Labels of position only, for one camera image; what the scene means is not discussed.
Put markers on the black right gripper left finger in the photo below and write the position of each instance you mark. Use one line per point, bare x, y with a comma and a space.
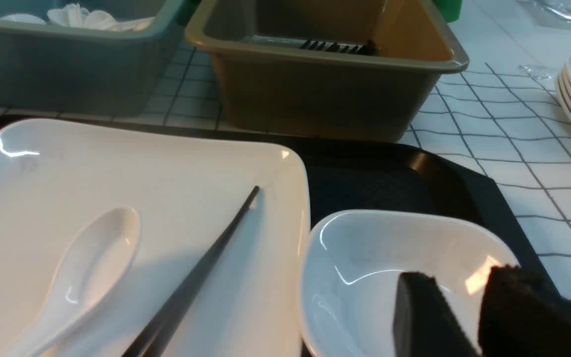
424, 323

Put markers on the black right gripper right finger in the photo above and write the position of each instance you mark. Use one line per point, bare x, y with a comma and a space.
519, 318

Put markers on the small white square bowl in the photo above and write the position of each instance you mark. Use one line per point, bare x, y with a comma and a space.
349, 276

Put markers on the black chopstick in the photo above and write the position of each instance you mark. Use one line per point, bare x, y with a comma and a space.
166, 329
193, 282

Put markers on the white ceramic soup spoon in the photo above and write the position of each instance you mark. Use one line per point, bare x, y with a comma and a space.
93, 265

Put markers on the large white square plate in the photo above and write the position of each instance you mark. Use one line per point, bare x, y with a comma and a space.
56, 176

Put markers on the black serving tray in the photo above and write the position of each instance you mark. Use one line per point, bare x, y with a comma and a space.
396, 178

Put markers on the brown plastic bin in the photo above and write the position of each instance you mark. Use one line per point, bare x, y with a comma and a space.
268, 84

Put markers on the bundle of black chopsticks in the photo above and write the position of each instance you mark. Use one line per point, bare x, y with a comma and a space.
367, 49

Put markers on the clear plastic bag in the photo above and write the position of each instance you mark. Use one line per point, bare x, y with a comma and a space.
548, 13

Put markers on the green backdrop cloth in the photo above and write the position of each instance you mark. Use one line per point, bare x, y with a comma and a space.
449, 9

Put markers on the teal plastic bin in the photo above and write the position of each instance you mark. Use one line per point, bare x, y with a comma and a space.
96, 72

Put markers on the pile of white spoons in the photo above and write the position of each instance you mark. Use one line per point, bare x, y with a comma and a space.
108, 15

